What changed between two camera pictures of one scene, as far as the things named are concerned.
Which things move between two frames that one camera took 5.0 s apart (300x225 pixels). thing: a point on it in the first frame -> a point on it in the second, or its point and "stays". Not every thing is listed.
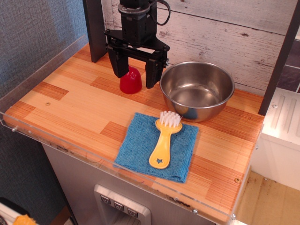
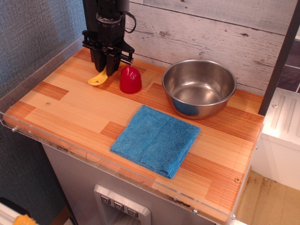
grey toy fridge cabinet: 94,196 stays
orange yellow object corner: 24,220 stays
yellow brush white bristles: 169,122 -> 100,78
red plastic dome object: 131,83 stays
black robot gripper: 138,37 -> 108,40
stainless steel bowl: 197,91 stays
